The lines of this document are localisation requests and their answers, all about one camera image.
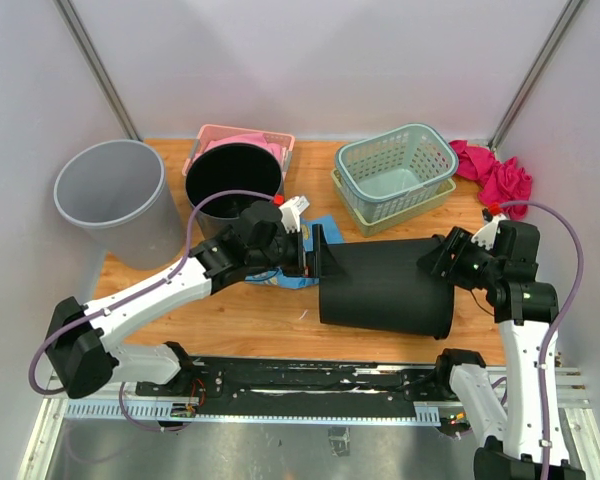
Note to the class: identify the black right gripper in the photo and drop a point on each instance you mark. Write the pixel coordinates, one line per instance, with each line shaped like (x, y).
(436, 262)

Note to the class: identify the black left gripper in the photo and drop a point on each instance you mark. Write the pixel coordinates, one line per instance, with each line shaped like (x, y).
(324, 264)

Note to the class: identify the pale green perforated tray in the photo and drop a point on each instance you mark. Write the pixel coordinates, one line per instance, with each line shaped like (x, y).
(368, 229)

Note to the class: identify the large black ribbed bin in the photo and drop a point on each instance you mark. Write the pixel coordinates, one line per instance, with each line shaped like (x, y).
(385, 290)

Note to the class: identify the light blue perforated basket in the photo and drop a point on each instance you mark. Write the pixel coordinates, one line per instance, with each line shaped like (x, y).
(388, 173)

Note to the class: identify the dark navy round bin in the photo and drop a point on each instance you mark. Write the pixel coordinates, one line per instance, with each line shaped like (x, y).
(235, 167)

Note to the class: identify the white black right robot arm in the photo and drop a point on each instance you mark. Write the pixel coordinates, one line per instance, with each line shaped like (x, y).
(520, 438)

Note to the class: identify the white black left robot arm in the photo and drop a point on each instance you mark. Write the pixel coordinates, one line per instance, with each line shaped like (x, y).
(86, 343)

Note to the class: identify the magenta crumpled cloth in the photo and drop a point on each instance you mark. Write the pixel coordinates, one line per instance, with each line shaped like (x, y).
(499, 182)

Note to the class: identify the pink perforated basket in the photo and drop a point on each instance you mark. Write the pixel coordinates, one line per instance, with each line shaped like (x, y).
(211, 132)

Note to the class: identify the light pink cloth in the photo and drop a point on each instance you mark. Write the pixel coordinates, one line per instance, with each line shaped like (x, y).
(255, 139)

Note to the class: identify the grey round bin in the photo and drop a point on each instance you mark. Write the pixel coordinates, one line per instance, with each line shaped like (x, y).
(117, 192)

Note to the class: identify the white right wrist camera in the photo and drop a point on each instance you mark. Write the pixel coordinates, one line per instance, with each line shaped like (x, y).
(495, 214)

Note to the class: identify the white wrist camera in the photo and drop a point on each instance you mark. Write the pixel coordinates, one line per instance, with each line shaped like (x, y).
(291, 211)
(495, 214)

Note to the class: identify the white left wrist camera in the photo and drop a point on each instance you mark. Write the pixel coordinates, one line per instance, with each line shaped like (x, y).
(291, 211)

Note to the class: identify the slotted grey cable duct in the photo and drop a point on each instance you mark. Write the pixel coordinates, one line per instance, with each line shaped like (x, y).
(369, 411)

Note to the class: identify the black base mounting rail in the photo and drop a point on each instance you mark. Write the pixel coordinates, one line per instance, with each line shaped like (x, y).
(206, 378)

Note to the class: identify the right aluminium frame post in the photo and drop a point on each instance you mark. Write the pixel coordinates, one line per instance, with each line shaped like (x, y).
(557, 34)

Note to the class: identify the aluminium frame post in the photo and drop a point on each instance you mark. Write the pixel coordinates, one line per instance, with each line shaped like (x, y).
(557, 34)
(85, 44)

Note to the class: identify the left aluminium frame post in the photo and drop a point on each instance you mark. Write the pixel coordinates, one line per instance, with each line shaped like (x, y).
(85, 44)

